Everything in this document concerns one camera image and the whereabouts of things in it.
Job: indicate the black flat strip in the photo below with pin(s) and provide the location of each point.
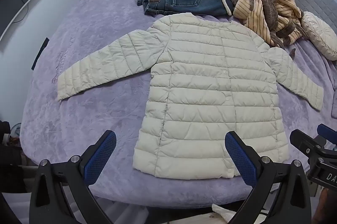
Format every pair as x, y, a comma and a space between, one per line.
40, 54

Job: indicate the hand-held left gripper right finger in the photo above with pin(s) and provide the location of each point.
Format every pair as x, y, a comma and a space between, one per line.
241, 158

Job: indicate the brown striped fleece robe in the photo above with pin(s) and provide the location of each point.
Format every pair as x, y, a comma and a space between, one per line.
263, 2

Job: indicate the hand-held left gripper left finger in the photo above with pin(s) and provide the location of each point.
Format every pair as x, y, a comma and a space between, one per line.
101, 158

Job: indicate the person's right forearm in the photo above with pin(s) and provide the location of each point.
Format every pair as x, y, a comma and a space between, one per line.
325, 205

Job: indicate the cream quilted puffer jacket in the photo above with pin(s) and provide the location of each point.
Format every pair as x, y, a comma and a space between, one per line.
205, 81

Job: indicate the purple plush blanket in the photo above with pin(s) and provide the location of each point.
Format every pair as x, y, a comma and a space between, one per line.
92, 42

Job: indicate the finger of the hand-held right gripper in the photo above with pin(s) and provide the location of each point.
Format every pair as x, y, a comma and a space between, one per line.
326, 130
302, 138

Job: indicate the cream round cushion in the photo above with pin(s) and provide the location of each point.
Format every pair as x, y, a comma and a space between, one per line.
318, 31

